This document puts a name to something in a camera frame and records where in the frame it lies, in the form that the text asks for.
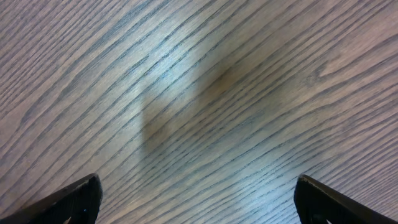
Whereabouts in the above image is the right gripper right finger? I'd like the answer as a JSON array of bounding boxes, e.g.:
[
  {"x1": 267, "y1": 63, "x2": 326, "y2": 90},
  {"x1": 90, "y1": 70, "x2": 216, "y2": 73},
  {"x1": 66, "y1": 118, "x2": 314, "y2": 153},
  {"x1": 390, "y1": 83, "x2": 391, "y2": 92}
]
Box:
[{"x1": 294, "y1": 174, "x2": 397, "y2": 224}]

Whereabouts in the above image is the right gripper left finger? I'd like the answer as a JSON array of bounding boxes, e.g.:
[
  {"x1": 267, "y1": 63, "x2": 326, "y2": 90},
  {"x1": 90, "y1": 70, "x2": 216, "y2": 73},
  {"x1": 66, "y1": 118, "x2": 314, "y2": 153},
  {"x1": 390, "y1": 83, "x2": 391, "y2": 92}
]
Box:
[{"x1": 1, "y1": 173, "x2": 103, "y2": 224}]

